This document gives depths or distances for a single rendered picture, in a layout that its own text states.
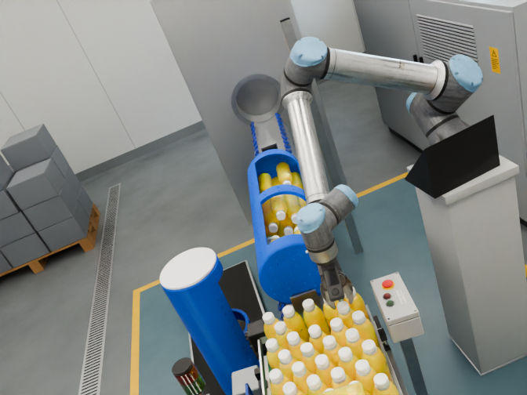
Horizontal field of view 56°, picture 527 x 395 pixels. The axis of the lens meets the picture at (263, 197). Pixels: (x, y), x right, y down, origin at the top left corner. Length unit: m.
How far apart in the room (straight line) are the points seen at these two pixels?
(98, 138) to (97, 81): 0.77
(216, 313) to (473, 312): 1.16
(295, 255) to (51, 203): 3.68
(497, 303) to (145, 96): 5.34
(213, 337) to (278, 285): 0.59
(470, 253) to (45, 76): 5.71
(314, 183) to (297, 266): 0.34
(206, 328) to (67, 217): 3.13
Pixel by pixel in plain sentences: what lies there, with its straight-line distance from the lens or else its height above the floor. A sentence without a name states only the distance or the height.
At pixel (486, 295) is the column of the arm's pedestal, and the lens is 2.48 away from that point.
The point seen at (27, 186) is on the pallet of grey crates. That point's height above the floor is 0.87.
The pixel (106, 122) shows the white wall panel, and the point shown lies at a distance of 6.97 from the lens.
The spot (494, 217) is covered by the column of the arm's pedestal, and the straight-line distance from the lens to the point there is 2.25.
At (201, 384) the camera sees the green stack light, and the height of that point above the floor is 1.18.
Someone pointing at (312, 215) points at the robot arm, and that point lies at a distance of 1.46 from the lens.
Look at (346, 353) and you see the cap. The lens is 1.55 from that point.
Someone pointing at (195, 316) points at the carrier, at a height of 0.86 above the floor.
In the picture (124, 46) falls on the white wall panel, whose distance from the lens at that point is 6.74.
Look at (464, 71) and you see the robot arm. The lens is 2.03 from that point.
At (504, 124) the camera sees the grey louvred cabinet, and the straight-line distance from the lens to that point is 3.24.
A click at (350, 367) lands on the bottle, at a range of 1.56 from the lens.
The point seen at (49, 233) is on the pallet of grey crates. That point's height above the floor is 0.33.
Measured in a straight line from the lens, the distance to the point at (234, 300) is 3.44.
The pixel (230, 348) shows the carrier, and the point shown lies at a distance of 2.45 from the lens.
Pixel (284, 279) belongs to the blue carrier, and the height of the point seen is 1.09.
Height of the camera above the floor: 2.25
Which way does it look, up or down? 28 degrees down
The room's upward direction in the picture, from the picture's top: 22 degrees counter-clockwise
